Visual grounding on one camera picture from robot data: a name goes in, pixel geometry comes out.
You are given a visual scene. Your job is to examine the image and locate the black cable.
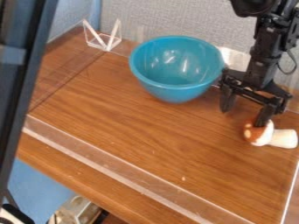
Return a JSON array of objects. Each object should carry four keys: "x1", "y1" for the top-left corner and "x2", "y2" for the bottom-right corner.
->
[{"x1": 277, "y1": 49, "x2": 299, "y2": 76}]

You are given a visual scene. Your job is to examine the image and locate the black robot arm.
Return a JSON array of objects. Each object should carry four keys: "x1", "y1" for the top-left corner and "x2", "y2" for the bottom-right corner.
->
[{"x1": 219, "y1": 0, "x2": 299, "y2": 127}]

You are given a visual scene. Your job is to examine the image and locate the clear acrylic back barrier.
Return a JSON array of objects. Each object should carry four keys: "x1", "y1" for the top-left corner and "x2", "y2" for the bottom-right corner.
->
[{"x1": 111, "y1": 40, "x2": 299, "y2": 114}]

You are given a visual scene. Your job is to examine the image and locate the brown white plush mushroom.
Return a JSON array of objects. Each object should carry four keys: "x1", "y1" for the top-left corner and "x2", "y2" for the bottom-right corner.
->
[{"x1": 243, "y1": 121, "x2": 299, "y2": 149}]

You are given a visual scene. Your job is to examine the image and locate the clear acrylic front barrier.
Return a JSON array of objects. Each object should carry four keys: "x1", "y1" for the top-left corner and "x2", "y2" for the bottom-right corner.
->
[{"x1": 23, "y1": 115, "x2": 254, "y2": 224}]

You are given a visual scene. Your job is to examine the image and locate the clear acrylic barrier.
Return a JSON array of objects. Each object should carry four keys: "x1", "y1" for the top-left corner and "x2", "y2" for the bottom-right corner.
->
[
  {"x1": 23, "y1": 115, "x2": 254, "y2": 224},
  {"x1": 111, "y1": 40, "x2": 299, "y2": 114}
]

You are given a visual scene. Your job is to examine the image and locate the clear acrylic corner bracket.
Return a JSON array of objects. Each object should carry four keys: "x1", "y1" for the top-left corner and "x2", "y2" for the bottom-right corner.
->
[{"x1": 82, "y1": 19, "x2": 122, "y2": 52}]

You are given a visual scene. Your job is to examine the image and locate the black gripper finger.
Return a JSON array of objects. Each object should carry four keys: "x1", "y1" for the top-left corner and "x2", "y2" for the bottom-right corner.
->
[
  {"x1": 219, "y1": 86, "x2": 237, "y2": 113},
  {"x1": 254, "y1": 104, "x2": 277, "y2": 127}
]

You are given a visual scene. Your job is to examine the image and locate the dark robot arm link foreground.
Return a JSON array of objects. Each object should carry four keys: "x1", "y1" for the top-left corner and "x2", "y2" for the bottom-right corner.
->
[{"x1": 0, "y1": 0, "x2": 59, "y2": 205}]

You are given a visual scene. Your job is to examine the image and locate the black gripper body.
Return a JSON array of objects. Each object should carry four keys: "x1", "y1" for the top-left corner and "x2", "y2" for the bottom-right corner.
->
[{"x1": 219, "y1": 67, "x2": 293, "y2": 114}]

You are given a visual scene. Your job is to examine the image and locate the blue bowl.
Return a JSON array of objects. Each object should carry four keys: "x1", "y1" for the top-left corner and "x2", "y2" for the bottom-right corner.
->
[{"x1": 129, "y1": 36, "x2": 225, "y2": 103}]

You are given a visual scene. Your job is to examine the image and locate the grey metal box under table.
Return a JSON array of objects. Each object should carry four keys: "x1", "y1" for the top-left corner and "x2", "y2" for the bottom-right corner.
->
[{"x1": 49, "y1": 195, "x2": 103, "y2": 224}]

